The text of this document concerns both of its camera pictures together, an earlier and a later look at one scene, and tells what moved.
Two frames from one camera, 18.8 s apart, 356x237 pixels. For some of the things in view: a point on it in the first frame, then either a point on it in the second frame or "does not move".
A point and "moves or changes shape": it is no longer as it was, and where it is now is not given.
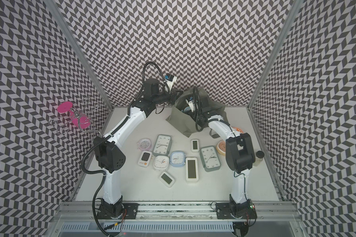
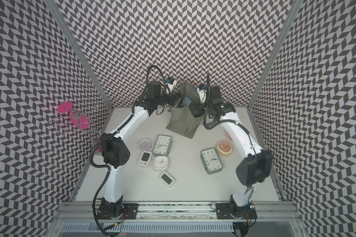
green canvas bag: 181,121 moves or changes shape
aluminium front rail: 266,211 does not move
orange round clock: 221,147 does not move
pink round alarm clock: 144,144 does not move
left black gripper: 174,96 does not move
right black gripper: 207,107 to 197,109
